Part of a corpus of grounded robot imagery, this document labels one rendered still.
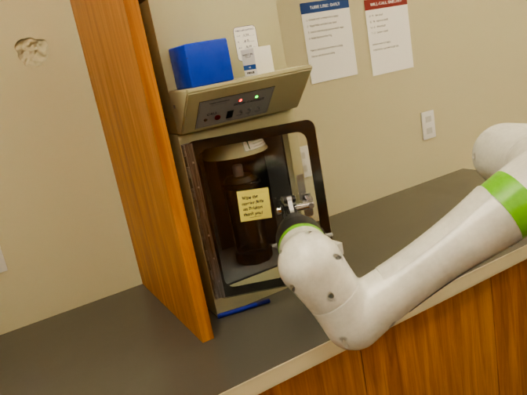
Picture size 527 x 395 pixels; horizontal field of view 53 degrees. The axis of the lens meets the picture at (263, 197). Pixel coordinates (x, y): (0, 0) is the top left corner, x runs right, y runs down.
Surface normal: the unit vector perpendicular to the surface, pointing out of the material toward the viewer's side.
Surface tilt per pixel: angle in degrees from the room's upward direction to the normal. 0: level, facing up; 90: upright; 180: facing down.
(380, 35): 90
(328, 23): 90
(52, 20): 90
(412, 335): 90
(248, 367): 0
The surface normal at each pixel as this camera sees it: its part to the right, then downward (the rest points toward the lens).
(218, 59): 0.48, 0.14
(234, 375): -0.18, -0.95
